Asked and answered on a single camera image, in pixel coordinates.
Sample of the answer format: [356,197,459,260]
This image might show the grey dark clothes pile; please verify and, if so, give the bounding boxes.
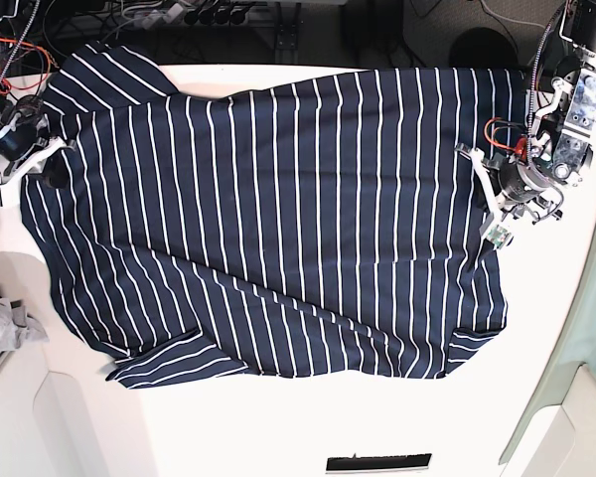
[0,294,48,357]

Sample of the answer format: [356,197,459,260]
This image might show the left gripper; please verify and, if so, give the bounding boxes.
[455,143,566,229]

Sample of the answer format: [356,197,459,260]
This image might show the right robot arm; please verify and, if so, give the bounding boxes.
[0,1,75,192]

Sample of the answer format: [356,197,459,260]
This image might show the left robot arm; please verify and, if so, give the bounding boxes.
[455,1,596,247]

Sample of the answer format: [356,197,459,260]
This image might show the black power strip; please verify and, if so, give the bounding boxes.
[183,0,256,27]

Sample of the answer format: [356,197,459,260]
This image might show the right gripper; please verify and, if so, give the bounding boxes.
[0,116,75,190]

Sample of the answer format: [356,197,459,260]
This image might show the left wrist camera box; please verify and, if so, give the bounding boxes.
[480,219,514,249]

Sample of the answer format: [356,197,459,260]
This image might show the table cable slot opening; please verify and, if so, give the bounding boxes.
[326,453,432,473]

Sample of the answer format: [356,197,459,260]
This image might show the white cables in background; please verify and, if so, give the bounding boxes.
[479,0,557,66]

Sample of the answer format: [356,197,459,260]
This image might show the navy white striped t-shirt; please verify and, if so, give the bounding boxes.
[20,43,523,389]

